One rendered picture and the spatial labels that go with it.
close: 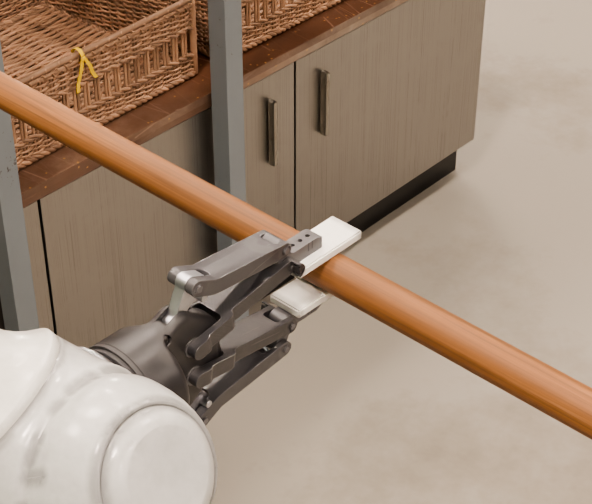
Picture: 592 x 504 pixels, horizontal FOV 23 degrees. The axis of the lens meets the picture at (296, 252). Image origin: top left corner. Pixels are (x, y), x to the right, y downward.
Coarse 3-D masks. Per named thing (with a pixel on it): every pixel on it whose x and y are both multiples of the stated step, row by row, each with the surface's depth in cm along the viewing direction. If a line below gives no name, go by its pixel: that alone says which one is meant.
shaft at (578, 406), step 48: (0, 96) 128; (96, 144) 121; (192, 192) 115; (240, 240) 112; (336, 288) 107; (384, 288) 105; (432, 336) 102; (480, 336) 100; (528, 384) 97; (576, 384) 96
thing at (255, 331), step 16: (240, 320) 106; (256, 320) 107; (288, 320) 107; (240, 336) 105; (256, 336) 105; (272, 336) 106; (224, 352) 103; (240, 352) 104; (208, 368) 101; (224, 368) 102; (192, 384) 101
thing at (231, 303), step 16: (272, 272) 103; (288, 272) 104; (240, 288) 102; (256, 288) 102; (272, 288) 104; (192, 304) 102; (208, 304) 102; (224, 304) 101; (240, 304) 101; (224, 320) 100; (208, 336) 99; (224, 336) 101; (192, 352) 99; (208, 352) 100
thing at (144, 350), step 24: (192, 312) 99; (120, 336) 97; (144, 336) 96; (168, 336) 97; (192, 336) 99; (120, 360) 95; (144, 360) 95; (168, 360) 96; (192, 360) 100; (168, 384) 95
